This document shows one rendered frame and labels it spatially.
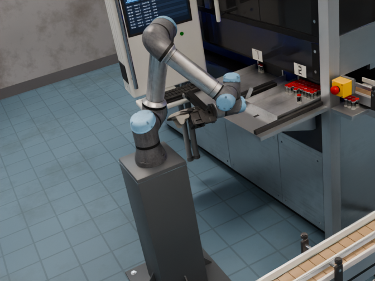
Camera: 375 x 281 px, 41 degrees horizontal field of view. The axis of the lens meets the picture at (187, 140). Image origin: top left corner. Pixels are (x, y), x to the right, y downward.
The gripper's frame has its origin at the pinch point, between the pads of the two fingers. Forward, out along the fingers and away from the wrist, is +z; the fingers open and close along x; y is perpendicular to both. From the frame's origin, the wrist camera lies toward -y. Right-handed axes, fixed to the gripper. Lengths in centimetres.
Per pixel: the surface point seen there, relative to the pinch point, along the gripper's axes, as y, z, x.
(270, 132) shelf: 19.6, -41.0, -4.4
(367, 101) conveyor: 19, -87, -15
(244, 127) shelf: 11.8, -33.9, 4.9
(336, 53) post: -4, -77, -20
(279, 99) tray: 0, -61, 14
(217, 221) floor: 44, -38, 101
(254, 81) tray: -19, -63, 35
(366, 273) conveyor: 80, -21, -68
